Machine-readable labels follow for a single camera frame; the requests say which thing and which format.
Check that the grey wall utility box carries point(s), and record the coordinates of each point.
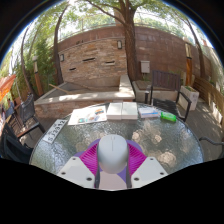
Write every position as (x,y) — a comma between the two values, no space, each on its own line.
(145,67)

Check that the blue and white book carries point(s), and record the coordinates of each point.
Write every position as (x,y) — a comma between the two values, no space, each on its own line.
(148,112)

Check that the open colourful magazine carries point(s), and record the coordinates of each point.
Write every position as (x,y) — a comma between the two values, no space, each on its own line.
(87,115)

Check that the brown tree trunk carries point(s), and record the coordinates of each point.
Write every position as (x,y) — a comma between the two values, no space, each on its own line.
(130,43)

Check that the white licence plate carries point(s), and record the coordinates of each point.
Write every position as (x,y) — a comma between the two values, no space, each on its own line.
(55,131)

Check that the dark wooden slatted armchair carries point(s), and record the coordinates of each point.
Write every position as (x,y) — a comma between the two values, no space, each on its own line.
(166,81)

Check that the flat white box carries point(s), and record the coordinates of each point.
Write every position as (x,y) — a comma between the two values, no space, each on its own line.
(129,110)
(114,111)

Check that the white computer mouse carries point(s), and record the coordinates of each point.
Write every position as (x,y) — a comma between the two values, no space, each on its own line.
(112,153)

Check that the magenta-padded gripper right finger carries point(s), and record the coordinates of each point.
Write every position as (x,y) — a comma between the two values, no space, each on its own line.
(150,171)

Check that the black mesh-back chair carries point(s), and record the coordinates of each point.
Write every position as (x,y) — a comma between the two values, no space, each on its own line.
(27,110)

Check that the black wall lamp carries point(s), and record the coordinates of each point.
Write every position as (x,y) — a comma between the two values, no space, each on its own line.
(61,57)
(119,44)

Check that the white rectangular planter box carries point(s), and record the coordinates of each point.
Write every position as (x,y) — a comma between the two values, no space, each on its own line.
(190,96)

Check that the wooden lamp post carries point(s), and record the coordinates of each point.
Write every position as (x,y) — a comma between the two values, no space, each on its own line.
(188,66)
(37,78)

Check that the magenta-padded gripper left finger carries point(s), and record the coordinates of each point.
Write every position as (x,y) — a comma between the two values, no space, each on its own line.
(75,171)

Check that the green wipes packet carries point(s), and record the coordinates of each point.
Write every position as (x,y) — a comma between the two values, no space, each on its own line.
(168,116)

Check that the black metal armchair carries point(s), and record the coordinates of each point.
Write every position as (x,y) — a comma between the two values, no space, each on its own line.
(211,140)

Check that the purple paw-shaped mouse pad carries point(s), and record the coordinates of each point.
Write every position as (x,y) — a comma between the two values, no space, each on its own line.
(112,181)

